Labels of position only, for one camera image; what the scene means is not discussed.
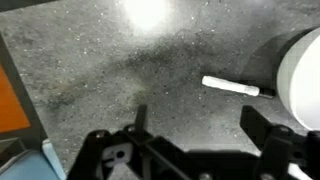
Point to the light blue chair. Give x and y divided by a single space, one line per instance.
30 165

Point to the white bowl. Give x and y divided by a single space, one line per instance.
303 80

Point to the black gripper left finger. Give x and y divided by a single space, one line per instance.
141 118

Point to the white marker with black cap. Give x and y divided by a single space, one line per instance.
230 85

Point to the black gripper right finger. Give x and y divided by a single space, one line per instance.
255 123

